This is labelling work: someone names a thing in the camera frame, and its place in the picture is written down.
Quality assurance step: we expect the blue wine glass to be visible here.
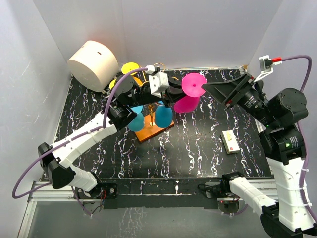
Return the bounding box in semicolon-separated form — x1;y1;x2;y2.
155;101;173;128
127;106;144;132

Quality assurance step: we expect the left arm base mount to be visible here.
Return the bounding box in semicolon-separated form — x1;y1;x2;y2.
75;181;118;200

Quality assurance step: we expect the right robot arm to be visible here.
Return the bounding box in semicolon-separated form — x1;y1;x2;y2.
202;73;317;238

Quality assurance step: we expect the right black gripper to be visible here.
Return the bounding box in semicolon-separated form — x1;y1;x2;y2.
201;71;276;127

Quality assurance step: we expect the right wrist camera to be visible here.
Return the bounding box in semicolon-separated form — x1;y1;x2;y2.
254;55;282;82

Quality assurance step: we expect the white cylindrical container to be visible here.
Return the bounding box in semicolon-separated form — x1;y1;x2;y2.
67;40;119;92

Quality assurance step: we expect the aluminium table frame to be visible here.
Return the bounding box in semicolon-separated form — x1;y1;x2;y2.
18;65;308;238

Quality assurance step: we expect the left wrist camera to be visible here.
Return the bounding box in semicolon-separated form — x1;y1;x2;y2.
146;65;169;95

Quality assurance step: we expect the yellow wine glass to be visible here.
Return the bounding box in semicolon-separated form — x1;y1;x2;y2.
121;62;143;86
109;79;116;90

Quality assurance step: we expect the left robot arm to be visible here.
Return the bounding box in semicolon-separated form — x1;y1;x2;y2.
38;71;186;198

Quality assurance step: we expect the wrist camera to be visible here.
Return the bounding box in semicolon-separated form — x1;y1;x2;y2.
146;65;169;95
254;55;282;82

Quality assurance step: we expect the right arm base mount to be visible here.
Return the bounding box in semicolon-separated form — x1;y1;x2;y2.
197;182;239;202

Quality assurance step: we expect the magenta wine glass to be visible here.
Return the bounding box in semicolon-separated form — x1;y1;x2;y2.
174;73;207;114

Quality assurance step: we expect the small white box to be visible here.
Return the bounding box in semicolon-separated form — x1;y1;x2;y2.
221;130;240;154

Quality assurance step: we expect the gold wire wine glass rack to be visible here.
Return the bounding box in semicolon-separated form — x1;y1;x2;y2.
136;70;174;142

